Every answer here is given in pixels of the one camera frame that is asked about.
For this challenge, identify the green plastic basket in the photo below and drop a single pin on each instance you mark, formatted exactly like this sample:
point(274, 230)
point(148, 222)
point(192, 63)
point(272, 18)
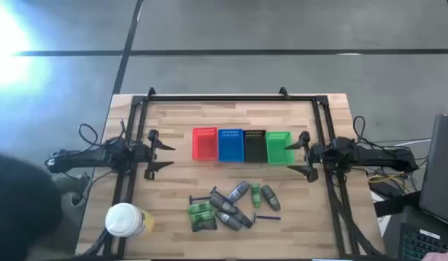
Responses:
point(280, 149)

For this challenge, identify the green packets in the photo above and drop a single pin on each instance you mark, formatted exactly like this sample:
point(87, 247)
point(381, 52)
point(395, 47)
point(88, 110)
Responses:
point(201, 216)

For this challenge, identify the red plastic basket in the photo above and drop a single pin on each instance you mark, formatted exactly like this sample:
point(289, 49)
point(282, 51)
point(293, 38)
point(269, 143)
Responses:
point(205, 145)

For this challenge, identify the small green bottle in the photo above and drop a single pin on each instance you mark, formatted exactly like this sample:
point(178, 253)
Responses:
point(199, 207)

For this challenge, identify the person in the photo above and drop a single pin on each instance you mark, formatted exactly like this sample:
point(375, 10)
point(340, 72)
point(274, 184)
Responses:
point(21, 210)

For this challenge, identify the black backlit keyboard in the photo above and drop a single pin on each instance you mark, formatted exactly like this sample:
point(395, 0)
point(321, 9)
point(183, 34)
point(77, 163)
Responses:
point(423, 244)

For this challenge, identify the grey toiletry bottle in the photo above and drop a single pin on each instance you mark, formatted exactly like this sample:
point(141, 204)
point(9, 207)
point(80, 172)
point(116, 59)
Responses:
point(222, 204)
point(270, 197)
point(239, 191)

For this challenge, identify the dark grey laptop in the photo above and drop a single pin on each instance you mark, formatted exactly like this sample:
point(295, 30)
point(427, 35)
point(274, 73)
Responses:
point(439, 166)

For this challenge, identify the purple pen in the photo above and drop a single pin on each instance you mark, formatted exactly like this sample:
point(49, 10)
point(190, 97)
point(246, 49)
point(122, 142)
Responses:
point(267, 218)

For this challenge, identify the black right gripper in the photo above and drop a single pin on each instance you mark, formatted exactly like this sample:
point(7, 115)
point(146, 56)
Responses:
point(320, 154)

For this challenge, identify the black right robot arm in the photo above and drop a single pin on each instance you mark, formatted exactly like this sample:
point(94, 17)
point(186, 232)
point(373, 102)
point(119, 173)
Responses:
point(376, 156)

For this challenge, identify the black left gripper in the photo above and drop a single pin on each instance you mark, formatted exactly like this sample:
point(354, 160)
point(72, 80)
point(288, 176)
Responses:
point(140, 154)

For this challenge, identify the black metal rig frame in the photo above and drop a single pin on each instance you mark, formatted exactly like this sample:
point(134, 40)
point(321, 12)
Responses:
point(227, 98)

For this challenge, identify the white-lidded yellow wipes canister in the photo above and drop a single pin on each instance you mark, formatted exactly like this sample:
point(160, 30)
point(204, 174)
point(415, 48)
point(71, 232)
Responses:
point(124, 219)

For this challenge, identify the black power brick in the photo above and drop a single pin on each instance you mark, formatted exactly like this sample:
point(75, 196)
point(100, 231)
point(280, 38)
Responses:
point(381, 189)

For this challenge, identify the small green packet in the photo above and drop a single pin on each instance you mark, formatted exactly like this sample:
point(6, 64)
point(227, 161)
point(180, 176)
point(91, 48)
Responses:
point(255, 195)

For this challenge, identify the blue plastic basket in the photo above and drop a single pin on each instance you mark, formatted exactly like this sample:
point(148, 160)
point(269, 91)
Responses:
point(231, 146)

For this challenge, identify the black plastic basket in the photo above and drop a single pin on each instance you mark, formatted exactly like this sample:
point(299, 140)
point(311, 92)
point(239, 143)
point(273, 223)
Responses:
point(255, 148)

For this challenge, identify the black toiletry tube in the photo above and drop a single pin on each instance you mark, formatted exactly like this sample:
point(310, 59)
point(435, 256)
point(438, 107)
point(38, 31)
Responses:
point(244, 218)

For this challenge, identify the person's hand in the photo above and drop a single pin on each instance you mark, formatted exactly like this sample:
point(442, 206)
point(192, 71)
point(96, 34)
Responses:
point(441, 257)

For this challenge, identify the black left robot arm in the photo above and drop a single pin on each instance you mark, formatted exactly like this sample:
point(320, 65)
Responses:
point(86, 156)

